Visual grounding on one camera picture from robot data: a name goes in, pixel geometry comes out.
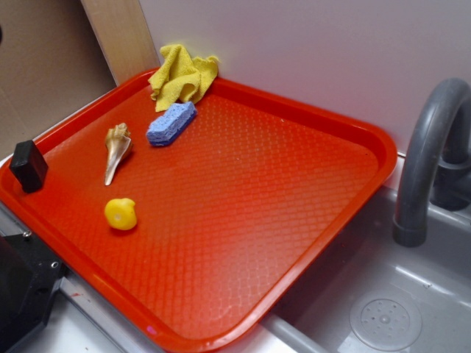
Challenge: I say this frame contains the black box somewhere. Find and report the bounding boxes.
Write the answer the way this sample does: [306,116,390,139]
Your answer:
[10,140,49,193]

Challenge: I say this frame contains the red plastic tray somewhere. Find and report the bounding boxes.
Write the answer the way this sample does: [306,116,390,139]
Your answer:
[1,73,397,352]

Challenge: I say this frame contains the blue sponge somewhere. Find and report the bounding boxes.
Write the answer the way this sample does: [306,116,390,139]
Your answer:
[146,101,197,146]

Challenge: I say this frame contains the yellow microfiber cloth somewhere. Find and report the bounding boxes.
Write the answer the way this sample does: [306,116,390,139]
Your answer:
[149,44,219,113]

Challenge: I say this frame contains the yellow rubber duck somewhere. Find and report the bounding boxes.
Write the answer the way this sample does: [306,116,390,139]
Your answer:
[105,198,138,231]

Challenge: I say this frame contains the tan conch seashell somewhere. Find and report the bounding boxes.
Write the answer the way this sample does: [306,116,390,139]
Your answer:
[104,123,132,186]

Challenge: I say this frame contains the grey plastic sink basin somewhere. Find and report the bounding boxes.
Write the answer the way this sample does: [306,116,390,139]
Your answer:
[0,150,471,353]

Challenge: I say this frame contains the light wooden board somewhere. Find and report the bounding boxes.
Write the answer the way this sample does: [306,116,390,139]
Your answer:
[82,0,160,85]

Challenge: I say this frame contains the grey toy faucet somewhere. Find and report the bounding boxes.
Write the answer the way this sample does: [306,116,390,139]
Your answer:
[393,78,470,247]

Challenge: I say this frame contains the brown cardboard panel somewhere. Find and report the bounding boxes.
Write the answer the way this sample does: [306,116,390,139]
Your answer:
[1,1,116,157]

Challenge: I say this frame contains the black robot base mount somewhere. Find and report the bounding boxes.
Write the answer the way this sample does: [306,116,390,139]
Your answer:
[1,234,63,340]

